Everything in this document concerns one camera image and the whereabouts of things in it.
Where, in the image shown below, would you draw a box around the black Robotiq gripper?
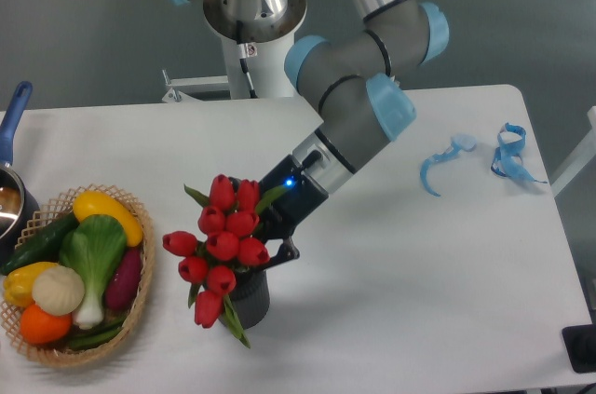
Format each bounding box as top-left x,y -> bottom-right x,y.
259,154 -> 329,271

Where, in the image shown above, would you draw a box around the red tulip bouquet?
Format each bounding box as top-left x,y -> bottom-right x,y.
162,174 -> 295,347

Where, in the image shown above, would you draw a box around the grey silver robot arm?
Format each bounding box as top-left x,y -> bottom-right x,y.
172,0 -> 449,265

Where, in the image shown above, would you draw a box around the dark grey ribbed vase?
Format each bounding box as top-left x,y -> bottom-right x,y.
229,270 -> 270,330

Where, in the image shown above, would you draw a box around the purple sweet potato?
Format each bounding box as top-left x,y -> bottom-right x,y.
104,248 -> 142,311

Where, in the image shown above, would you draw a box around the green bok choy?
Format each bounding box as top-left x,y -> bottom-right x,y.
59,214 -> 127,330

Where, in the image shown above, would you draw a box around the yellow squash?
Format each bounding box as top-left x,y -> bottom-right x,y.
73,190 -> 143,248

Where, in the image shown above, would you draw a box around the blue curved ribbon strip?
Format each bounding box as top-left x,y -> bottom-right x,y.
419,133 -> 477,197

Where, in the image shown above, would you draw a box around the green bean pods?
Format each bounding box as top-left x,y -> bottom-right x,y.
66,316 -> 125,351

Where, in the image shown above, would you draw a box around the woven wicker basket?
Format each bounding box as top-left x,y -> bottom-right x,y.
1,183 -> 156,368

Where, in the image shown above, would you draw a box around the blue knotted ribbon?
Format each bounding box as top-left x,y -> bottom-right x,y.
490,123 -> 547,183

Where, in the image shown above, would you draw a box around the green cucumber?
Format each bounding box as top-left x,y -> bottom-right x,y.
1,212 -> 78,276

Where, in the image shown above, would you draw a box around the orange fruit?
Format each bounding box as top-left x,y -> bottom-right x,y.
20,304 -> 73,345

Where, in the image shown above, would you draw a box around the yellow bell pepper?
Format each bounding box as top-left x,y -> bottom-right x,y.
3,262 -> 58,308

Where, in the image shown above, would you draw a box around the black device at edge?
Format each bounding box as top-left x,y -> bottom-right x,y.
562,324 -> 596,374

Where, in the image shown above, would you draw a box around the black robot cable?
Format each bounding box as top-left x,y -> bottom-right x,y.
235,20 -> 259,100

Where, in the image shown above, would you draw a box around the blue handled saucepan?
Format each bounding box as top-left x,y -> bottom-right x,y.
1,81 -> 39,265

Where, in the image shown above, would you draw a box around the white frame at right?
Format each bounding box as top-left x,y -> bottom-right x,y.
550,106 -> 595,197

